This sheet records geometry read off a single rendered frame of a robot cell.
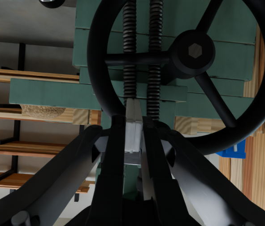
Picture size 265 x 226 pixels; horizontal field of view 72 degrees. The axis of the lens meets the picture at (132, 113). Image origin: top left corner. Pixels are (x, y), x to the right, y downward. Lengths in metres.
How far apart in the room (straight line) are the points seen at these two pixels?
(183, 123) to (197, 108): 0.05
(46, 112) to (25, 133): 2.84
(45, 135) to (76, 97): 2.76
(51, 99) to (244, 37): 0.49
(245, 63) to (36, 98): 0.51
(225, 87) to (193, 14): 0.19
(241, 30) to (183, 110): 0.24
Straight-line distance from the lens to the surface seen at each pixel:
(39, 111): 0.50
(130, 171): 0.72
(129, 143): 0.16
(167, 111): 0.35
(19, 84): 0.50
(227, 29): 0.53
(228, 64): 0.51
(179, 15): 0.51
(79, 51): 0.47
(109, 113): 0.25
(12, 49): 3.53
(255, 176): 2.13
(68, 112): 0.62
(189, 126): 0.47
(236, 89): 0.51
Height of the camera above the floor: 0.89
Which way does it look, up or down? 1 degrees up
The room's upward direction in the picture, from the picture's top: 176 degrees counter-clockwise
